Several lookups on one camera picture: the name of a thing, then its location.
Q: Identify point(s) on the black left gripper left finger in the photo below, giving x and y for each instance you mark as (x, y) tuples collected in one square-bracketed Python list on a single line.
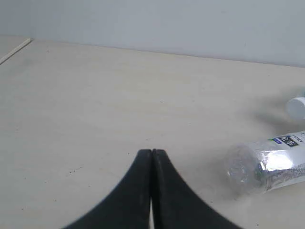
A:
[(127, 206)]

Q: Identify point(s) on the clear Suntory oolong tea bottle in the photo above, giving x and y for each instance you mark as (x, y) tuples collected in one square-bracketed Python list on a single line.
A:
[(262, 166)]

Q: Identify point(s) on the wide white-cap balloon label bottle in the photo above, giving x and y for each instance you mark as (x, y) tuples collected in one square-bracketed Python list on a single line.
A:
[(295, 107)]

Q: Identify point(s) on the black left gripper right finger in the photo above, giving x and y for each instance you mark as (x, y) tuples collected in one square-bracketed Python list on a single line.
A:
[(174, 204)]

